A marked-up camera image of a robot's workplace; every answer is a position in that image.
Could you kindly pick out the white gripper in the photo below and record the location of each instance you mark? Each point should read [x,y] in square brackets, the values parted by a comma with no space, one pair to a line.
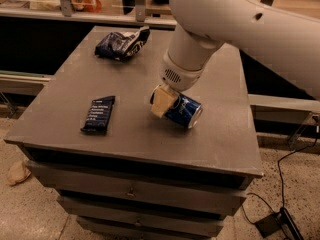
[178,75]

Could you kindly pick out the blue pepsi can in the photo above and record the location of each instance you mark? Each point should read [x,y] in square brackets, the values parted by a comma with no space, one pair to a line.
[185,111]

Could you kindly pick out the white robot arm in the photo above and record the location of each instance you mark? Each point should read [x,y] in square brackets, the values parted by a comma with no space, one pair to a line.
[285,42]

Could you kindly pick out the dark blue snack bar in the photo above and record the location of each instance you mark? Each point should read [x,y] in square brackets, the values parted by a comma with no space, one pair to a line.
[98,115]

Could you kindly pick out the crumpled blue chip bag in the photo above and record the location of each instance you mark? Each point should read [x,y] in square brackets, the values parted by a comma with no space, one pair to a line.
[121,46]

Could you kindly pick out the grey drawer cabinet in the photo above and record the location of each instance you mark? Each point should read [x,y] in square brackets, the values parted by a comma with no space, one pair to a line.
[221,151]

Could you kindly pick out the top grey drawer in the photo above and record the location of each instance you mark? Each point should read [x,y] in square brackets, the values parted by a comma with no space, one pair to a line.
[215,203]

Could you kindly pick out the grey drawer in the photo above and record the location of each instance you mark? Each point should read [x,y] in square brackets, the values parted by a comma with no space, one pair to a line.
[215,203]
[133,233]
[97,210]

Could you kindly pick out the middle grey drawer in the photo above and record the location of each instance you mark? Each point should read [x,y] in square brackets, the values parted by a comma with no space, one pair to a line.
[97,210]

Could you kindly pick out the bottom grey drawer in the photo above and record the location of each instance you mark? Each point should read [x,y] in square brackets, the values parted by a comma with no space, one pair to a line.
[133,233]

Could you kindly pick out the crumpled beige cloth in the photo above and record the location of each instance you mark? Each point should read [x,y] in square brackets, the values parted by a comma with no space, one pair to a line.
[18,173]

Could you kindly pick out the black floor plate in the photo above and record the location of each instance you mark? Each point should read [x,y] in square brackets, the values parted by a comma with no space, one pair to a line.
[268,225]

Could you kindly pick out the black power strip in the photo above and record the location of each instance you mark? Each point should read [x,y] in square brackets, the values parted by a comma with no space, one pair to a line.
[286,218]

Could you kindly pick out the grey metal shelf rail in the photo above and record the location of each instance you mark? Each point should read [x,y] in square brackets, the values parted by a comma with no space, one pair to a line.
[96,19]

